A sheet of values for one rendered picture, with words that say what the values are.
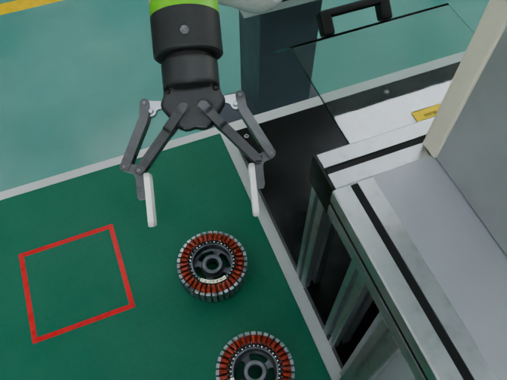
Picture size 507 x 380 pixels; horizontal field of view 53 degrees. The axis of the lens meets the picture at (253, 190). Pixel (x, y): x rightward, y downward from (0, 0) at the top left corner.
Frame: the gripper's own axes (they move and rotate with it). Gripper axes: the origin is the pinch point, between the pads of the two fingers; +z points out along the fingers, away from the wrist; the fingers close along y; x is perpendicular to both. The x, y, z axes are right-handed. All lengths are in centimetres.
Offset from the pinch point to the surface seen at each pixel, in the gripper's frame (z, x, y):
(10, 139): -34, -129, 75
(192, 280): 10.3, -12.2, 3.4
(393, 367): 17.5, 15.6, -18.3
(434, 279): 7.5, 24.0, -20.1
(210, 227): 2.7, -20.9, 0.1
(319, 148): -9.7, -25.8, -21.3
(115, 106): -45, -135, 36
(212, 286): 11.4, -11.7, 0.3
